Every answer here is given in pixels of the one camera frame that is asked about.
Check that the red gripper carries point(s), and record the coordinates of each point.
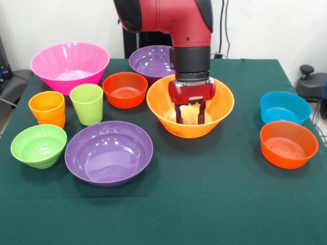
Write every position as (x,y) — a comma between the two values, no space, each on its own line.
(191,92)

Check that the large orange bowl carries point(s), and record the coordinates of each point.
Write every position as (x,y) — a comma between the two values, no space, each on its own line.
(219,102)

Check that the purple bowl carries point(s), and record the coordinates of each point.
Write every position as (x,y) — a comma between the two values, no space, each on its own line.
(110,158)
(148,63)

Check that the green cup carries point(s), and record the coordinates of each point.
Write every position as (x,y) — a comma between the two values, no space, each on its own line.
(88,109)

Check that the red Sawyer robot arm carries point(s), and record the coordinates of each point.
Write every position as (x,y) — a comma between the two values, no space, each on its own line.
(178,23)

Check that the dark green tablecloth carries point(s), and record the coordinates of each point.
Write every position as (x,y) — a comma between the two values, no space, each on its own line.
(204,178)

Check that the small black plug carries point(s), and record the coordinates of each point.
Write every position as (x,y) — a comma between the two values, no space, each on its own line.
(217,55)

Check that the small red bowl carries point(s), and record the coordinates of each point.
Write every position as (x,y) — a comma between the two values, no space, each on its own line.
(288,155)
(125,99)

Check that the small blue bowl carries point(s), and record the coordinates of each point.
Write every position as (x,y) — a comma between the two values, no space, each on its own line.
(283,112)

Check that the grey floor stand base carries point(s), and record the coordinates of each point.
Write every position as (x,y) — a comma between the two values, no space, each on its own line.
(311,86)
(15,84)

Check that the large pink bowl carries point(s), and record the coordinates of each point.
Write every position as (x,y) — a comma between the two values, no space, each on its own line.
(69,61)

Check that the orange cup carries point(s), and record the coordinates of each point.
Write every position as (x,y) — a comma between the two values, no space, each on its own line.
(48,114)

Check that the small green bowl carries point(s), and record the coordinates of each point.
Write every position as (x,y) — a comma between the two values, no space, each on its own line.
(38,153)

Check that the black equipment case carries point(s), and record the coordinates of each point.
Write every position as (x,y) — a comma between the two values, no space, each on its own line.
(4,58)

